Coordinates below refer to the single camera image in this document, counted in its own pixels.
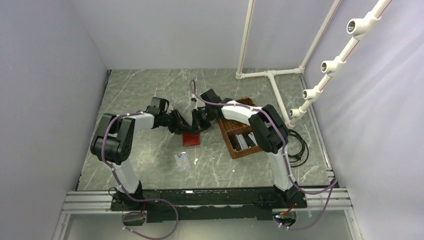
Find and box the brown woven basket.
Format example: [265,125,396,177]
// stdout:
[217,118,263,159]

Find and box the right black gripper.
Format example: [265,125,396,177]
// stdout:
[190,106,215,136]

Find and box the white card stack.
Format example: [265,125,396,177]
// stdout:
[228,132,258,152]

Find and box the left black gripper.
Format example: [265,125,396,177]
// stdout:
[160,109,192,135]

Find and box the white pvc pipe frame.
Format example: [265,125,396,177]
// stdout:
[235,0,393,129]

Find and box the black cable bundle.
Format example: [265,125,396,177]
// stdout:
[284,129,310,168]

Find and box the red leather card holder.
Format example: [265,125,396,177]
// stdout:
[182,133,200,147]

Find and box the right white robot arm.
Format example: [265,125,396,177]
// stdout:
[189,85,295,208]

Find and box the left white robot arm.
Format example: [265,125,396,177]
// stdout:
[90,97,192,210]

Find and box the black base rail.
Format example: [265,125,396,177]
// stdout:
[110,186,308,223]

